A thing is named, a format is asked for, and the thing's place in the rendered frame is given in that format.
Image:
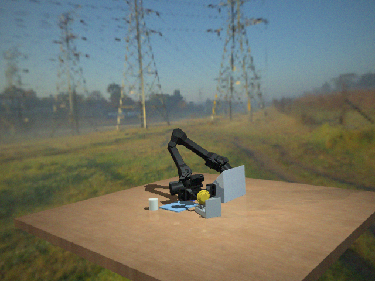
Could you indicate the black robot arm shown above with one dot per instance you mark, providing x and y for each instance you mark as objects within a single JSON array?
[{"x": 213, "y": 160}]

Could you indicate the yellow plate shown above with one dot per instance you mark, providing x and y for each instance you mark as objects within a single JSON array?
[{"x": 202, "y": 196}]

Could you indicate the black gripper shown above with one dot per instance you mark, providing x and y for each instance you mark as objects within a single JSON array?
[{"x": 190, "y": 193}]

